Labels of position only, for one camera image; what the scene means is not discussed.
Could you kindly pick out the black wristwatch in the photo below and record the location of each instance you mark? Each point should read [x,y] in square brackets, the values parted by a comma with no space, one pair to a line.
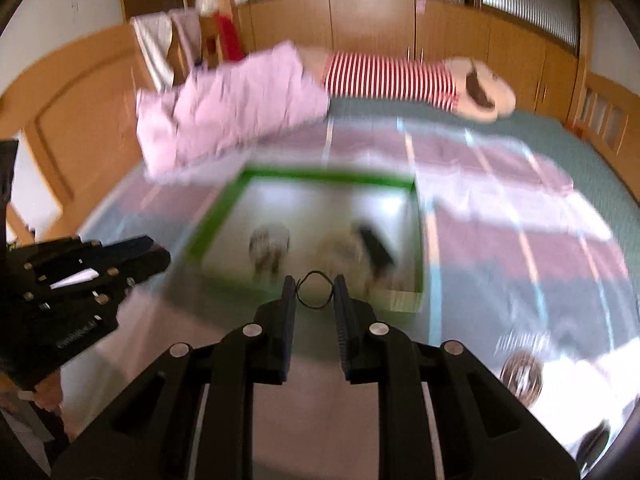
[375,250]

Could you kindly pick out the striped plush toy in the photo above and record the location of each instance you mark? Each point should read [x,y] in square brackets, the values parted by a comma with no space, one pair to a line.
[390,80]

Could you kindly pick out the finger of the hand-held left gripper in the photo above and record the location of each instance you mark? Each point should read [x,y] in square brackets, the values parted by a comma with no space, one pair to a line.
[135,246]
[145,265]

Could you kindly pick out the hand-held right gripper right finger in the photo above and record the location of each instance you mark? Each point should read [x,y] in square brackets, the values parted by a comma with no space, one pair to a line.
[342,310]

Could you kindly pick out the wooden wardrobe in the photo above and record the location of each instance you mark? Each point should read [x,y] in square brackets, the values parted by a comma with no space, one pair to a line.
[370,25]

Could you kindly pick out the wooden bed board with panels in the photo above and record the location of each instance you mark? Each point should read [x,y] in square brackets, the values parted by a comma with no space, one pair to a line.
[605,115]

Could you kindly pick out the white hanging cloth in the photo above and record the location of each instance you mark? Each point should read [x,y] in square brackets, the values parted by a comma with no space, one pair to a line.
[152,45]

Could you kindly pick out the curved wooden bed board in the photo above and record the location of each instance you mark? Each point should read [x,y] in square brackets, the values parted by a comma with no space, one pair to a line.
[75,110]

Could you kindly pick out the person's left hand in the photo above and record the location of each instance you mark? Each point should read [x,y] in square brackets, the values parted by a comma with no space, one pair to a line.
[47,392]

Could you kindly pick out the pink quilt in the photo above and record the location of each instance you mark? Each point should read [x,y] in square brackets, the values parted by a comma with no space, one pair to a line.
[225,110]

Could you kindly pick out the green cardboard box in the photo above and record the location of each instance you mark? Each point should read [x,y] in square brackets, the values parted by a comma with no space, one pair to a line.
[320,205]

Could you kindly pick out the red hanging cloth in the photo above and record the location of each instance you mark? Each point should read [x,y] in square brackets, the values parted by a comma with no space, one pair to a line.
[231,37]

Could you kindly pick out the grey pink hanging cloth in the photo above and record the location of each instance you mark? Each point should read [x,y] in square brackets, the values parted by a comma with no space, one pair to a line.
[187,35]

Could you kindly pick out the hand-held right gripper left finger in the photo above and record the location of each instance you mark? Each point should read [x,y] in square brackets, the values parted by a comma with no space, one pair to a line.
[289,310]

